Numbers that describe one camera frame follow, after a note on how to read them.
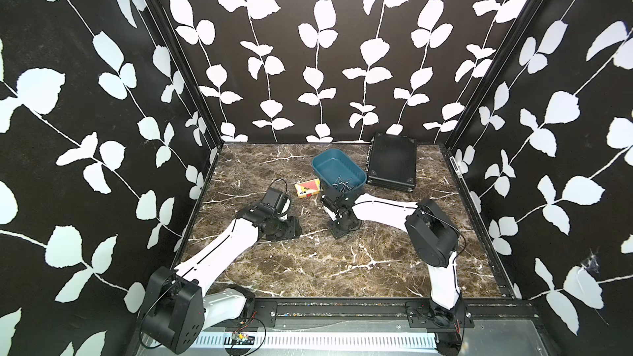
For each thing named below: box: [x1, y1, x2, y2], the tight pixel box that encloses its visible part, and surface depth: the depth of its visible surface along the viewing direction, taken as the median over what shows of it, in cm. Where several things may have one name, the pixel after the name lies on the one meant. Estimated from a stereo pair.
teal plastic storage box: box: [311, 148, 367, 189], surface depth 113 cm
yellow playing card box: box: [294, 178, 321, 199], surface depth 105 cm
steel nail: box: [332, 176, 352, 194], surface depth 106 cm
